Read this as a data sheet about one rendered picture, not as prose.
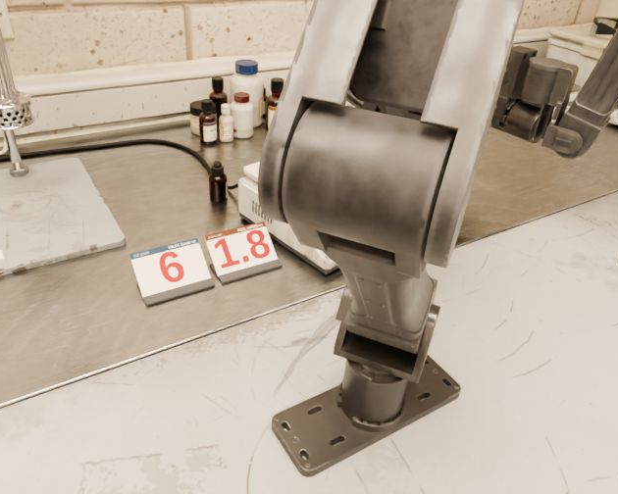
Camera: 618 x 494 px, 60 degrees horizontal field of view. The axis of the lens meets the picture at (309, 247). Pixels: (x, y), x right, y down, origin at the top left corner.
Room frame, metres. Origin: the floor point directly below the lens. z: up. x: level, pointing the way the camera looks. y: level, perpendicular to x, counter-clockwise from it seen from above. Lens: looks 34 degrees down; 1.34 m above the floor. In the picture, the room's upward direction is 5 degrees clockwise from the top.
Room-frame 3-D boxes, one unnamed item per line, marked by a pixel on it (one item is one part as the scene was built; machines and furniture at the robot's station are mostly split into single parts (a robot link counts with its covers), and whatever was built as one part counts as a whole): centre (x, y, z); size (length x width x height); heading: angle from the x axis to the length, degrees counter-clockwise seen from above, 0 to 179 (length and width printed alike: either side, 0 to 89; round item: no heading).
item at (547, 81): (0.83, -0.37, 1.08); 0.12 x 0.09 x 0.12; 56
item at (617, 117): (1.28, -0.74, 0.92); 0.08 x 0.08 x 0.04; 35
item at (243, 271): (0.60, 0.09, 0.92); 0.09 x 0.06 x 0.04; 123
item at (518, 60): (0.90, -0.30, 1.10); 0.07 x 0.06 x 0.11; 131
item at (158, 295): (0.54, 0.17, 0.92); 0.09 x 0.06 x 0.04; 123
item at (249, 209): (0.70, 0.01, 0.94); 0.22 x 0.13 x 0.08; 46
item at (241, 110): (1.04, 0.16, 0.94); 0.05 x 0.05 x 0.09
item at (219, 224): (0.65, 0.12, 0.91); 0.06 x 0.06 x 0.02
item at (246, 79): (1.11, 0.16, 0.96); 0.07 x 0.07 x 0.13
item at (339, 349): (0.37, -0.08, 1.00); 0.09 x 0.06 x 0.06; 70
